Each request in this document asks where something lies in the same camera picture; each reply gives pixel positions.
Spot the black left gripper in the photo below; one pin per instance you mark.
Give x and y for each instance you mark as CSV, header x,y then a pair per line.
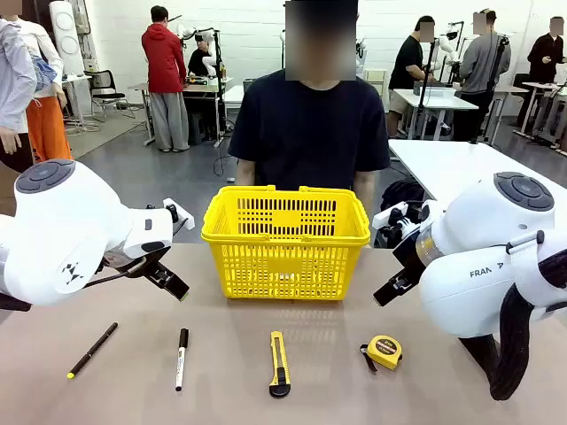
x,y
133,263

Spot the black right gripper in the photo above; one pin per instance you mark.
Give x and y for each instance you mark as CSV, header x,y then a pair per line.
x,y
409,259

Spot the black pen with yellow tip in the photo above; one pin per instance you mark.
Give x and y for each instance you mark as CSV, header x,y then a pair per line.
x,y
93,350

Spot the yellow black utility knife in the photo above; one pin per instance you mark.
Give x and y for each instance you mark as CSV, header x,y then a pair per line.
x,y
279,363

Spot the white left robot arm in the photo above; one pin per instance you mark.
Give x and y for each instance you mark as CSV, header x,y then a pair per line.
x,y
66,221

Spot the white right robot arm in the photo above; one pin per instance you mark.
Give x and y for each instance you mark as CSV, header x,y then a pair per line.
x,y
465,288

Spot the person's right forearm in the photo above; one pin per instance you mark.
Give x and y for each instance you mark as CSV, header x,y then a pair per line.
x,y
246,175

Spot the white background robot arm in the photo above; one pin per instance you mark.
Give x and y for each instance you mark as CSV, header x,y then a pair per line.
x,y
449,53
361,51
188,32

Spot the person's left forearm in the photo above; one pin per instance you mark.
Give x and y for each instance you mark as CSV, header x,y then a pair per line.
x,y
365,190

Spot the yellow plastic shopping basket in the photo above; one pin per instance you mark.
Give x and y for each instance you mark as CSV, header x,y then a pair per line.
x,y
283,265

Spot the person in navy t-shirt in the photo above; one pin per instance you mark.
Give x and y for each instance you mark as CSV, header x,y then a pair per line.
x,y
310,133

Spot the person in red hoodie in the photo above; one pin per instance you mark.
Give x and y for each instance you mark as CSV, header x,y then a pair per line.
x,y
164,66

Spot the seated person in black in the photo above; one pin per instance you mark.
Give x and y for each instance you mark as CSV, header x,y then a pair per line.
x,y
199,62

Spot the person in black t-shirt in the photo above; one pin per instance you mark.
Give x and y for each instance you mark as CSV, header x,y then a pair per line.
x,y
409,66

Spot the person in grey sweater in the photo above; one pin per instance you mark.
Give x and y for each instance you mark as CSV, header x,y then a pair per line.
x,y
480,71

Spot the person in black jacket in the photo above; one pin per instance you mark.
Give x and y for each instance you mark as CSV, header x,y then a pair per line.
x,y
547,53

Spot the yellow tape measure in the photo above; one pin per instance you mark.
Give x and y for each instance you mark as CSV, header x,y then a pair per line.
x,y
385,350

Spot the white marker with black cap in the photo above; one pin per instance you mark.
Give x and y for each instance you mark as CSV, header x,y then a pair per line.
x,y
181,358

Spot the black backpack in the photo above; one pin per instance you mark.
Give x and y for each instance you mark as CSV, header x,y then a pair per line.
x,y
398,195

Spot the large white table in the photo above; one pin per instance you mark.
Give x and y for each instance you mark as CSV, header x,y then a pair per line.
x,y
465,164

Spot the small white table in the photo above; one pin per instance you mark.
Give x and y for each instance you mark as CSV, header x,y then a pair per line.
x,y
438,99

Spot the cluttered background work desk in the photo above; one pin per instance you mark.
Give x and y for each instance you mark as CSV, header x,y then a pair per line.
x,y
204,86

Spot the black office chair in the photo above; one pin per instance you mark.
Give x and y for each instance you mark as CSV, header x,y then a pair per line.
x,y
104,93

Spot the white drawer cabinet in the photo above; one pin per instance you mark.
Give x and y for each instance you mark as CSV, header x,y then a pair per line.
x,y
376,88

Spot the thin black stand pole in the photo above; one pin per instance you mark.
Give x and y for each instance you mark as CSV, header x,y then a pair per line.
x,y
426,88

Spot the tall black tripod stand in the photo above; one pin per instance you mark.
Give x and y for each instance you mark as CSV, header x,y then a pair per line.
x,y
494,88

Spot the mannequin with striped shirt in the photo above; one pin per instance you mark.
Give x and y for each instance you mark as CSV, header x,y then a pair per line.
x,y
13,88

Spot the white standing air conditioner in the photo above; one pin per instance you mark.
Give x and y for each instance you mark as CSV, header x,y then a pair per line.
x,y
66,40

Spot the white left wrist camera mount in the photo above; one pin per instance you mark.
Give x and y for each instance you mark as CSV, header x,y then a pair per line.
x,y
181,217

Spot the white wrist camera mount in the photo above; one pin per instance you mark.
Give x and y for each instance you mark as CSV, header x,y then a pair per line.
x,y
181,217
390,217

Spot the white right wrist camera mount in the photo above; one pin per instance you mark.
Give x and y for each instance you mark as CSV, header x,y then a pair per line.
x,y
390,217

